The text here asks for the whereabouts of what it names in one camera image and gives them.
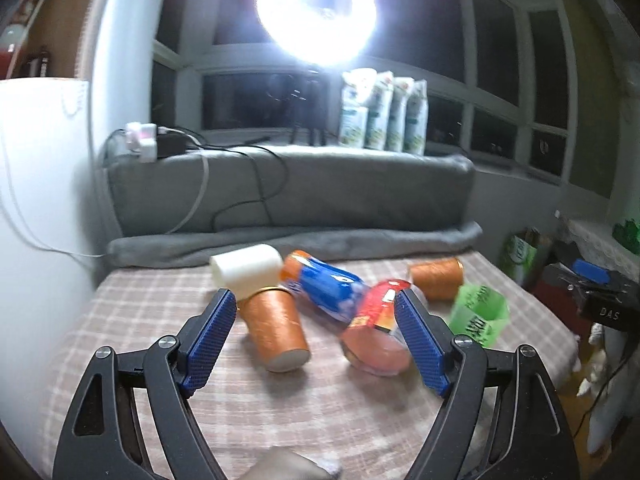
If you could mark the white green pouch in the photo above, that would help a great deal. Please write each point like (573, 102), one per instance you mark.
(378, 111)
(356, 92)
(402, 88)
(416, 119)

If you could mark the pink plaid blanket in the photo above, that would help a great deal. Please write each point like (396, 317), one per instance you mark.
(374, 426)

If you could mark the orange cup near cushion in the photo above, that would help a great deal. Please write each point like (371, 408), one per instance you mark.
(439, 280)

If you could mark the white plastic cup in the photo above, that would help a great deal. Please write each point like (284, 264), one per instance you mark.
(245, 271)

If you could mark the orange cup by white cup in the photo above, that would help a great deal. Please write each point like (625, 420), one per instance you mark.
(274, 326)

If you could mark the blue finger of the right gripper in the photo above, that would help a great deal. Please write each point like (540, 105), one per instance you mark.
(591, 272)

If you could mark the red paper bag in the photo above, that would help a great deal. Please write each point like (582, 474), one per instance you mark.
(562, 304)

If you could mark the blue orange snack cup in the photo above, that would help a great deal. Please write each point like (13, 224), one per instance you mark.
(334, 291)

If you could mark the rolled grey blanket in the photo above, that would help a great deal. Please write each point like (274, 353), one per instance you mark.
(186, 250)

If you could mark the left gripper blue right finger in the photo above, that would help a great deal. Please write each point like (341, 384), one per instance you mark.
(426, 337)

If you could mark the bright ring lamp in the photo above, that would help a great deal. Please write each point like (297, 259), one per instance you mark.
(319, 32)

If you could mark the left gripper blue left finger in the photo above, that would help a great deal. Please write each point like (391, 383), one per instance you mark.
(201, 340)

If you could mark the red snack cup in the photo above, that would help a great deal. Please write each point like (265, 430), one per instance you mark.
(373, 342)

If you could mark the white power adapter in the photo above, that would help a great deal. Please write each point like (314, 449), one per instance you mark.
(141, 140)

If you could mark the grey sofa back cushion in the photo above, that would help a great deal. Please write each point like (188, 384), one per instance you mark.
(287, 187)

